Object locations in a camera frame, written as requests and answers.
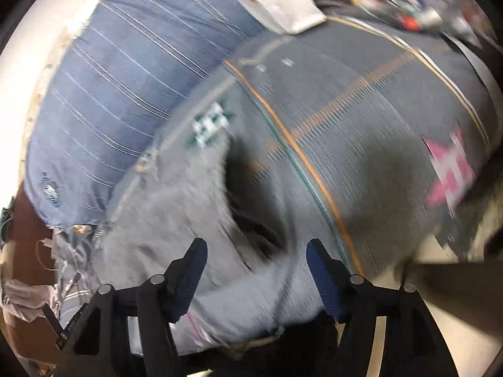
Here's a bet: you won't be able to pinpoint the grey denim pants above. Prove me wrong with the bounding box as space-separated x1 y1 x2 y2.
92 138 329 355

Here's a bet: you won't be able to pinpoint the pale crumpled cloth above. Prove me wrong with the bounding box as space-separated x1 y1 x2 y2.
1 277 59 323

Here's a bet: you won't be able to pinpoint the brown wooden headboard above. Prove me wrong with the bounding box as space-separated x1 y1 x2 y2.
2 186 60 364

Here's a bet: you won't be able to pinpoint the grey patterned bed sheet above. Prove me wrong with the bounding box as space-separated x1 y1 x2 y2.
55 17 502 323

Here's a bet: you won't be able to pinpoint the blue plaid pillow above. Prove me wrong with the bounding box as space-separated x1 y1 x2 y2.
24 0 262 229

